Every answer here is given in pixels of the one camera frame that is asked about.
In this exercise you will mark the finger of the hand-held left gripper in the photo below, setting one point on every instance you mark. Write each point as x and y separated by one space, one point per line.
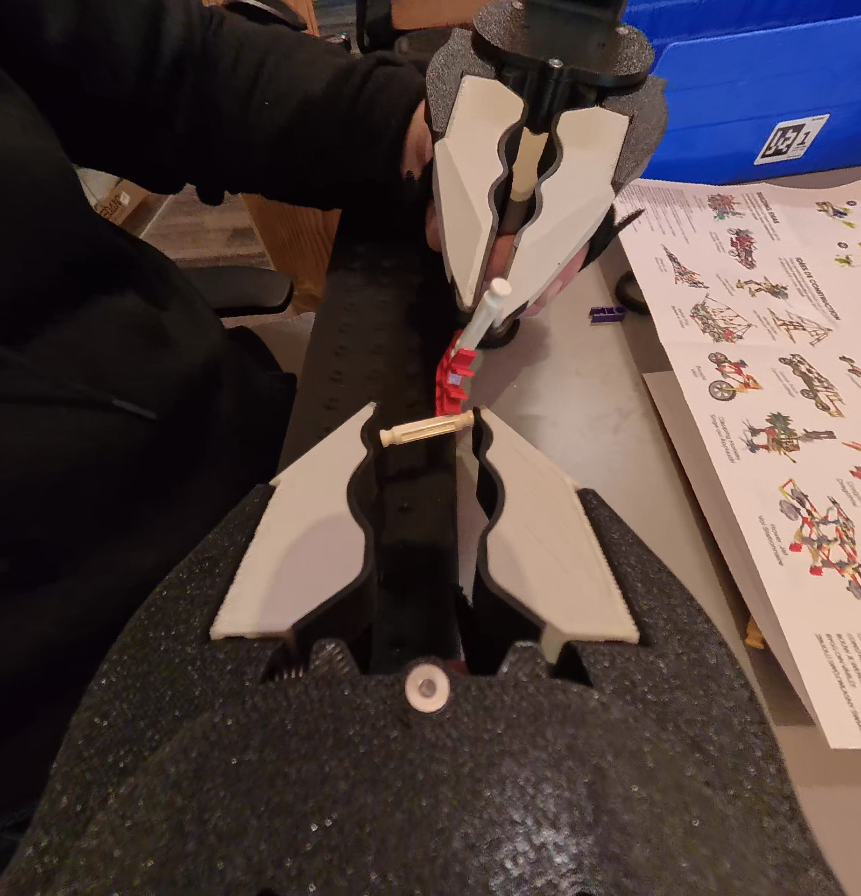
465 182
577 182

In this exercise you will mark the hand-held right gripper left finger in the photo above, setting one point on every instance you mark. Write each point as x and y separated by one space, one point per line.
304 546

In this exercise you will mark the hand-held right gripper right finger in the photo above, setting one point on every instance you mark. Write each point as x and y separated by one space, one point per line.
556 560

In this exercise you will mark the white plastic rod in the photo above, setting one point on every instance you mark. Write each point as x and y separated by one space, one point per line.
483 318
427 430

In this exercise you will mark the person's left forearm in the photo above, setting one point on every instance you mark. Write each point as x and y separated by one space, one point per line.
262 105

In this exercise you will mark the person's left hand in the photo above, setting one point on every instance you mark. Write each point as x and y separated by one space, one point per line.
418 150

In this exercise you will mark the black tyre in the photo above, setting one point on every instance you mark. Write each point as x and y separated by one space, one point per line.
628 297

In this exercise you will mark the purple plastic connector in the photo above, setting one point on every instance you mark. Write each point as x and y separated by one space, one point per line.
608 314

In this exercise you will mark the blue plastic bin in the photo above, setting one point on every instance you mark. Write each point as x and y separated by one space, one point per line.
717 84

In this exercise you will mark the wooden panel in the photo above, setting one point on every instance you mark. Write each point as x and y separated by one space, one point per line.
290 241

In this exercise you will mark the white square-code tag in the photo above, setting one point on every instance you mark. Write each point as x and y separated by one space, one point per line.
791 140

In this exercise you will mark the white instruction booklet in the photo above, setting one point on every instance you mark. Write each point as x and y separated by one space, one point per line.
753 455

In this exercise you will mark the black chair armrest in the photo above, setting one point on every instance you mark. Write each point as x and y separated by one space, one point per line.
248 290

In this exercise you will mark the cardboard box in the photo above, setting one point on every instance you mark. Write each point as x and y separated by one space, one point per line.
119 203

